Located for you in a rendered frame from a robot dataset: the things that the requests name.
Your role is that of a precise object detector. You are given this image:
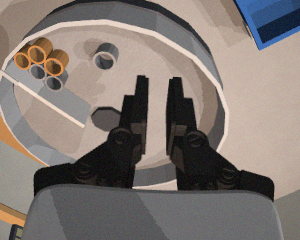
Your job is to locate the grey metal bushing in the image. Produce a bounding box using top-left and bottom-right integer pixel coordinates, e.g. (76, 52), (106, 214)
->
(93, 43), (119, 72)
(29, 63), (48, 81)
(45, 69), (68, 92)

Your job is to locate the bronze bushing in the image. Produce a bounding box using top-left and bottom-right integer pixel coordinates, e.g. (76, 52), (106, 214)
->
(14, 44), (33, 70)
(28, 37), (53, 64)
(44, 49), (69, 76)

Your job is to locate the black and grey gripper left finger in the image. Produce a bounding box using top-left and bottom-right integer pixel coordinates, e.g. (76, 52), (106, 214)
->
(34, 75), (149, 197)

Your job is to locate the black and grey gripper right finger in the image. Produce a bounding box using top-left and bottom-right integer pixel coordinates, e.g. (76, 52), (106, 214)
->
(166, 77), (275, 202)

